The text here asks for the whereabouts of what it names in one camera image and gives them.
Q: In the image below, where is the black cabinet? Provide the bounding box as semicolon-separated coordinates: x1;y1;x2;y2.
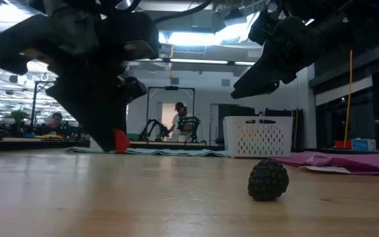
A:
217;104;256;145

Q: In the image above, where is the bright ceiling light panel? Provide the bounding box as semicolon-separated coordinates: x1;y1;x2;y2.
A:
158;29;253;47

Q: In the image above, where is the red toy raspberry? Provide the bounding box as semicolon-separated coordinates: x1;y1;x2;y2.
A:
113;128;132;153

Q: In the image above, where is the red box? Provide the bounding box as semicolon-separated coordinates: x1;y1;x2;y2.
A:
333;140;353;149

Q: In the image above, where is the white paper label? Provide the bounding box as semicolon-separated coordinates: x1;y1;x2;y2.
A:
293;164;345;174

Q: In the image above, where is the black robot station frame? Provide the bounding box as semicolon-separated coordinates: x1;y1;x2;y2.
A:
30;80;59;139
145;86;197;145

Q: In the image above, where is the green background plant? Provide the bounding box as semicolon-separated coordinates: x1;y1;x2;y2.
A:
7;110;29;132

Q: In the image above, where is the blue and white box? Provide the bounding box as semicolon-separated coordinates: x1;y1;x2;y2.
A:
351;138;377;151

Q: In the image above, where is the white perforated plastic basket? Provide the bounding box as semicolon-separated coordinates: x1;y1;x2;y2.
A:
222;116;294;158

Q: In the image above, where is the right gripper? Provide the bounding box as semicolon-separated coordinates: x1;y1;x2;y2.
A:
230;9;352;100

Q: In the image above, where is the purple cloth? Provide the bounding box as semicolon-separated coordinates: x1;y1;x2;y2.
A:
268;150;379;176

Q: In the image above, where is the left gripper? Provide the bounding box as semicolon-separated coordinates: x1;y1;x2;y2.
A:
0;12;161;153

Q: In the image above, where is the yellow cable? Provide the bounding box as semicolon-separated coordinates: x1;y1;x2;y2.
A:
343;49;354;149

